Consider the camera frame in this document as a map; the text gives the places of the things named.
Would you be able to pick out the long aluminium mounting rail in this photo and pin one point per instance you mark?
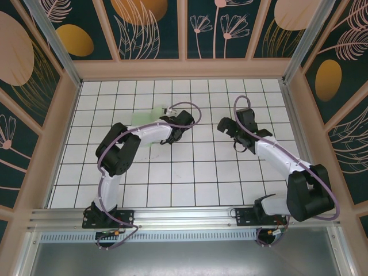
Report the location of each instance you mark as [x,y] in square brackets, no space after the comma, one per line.
[184,215]

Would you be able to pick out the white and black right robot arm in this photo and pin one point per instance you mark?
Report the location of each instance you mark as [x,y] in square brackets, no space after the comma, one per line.
[276,158]

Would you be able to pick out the light green cloth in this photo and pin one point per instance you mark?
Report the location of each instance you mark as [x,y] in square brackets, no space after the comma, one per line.
[143,118]

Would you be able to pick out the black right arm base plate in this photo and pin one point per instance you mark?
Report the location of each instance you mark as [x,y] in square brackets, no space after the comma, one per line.
[244,217]

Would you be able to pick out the aluminium frame post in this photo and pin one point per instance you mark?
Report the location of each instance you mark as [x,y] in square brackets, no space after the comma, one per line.
[51,37]
[304,43]

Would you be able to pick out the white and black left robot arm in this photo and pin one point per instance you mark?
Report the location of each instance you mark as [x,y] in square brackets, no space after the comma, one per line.
[107,192]

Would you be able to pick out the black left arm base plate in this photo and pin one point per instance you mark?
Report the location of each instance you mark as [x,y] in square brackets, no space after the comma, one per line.
[126,218]

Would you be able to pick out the grey metal sheet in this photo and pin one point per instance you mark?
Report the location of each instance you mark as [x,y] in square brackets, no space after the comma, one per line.
[184,258]

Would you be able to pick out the aluminium side rail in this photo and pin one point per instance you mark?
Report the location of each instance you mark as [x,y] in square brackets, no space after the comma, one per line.
[296,115]

